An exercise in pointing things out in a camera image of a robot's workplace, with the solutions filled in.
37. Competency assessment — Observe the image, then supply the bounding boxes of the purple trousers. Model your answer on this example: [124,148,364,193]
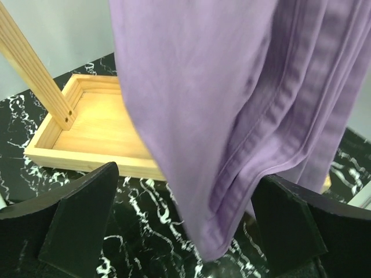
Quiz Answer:
[109,1,370,261]

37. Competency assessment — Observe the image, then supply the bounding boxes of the wooden clothes rack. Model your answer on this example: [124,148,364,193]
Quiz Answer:
[1,7,164,181]

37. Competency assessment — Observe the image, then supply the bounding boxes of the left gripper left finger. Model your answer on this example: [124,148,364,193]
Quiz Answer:
[1,162,119,277]

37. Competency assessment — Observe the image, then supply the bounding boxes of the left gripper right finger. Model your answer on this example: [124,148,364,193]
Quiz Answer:
[252,175,370,277]

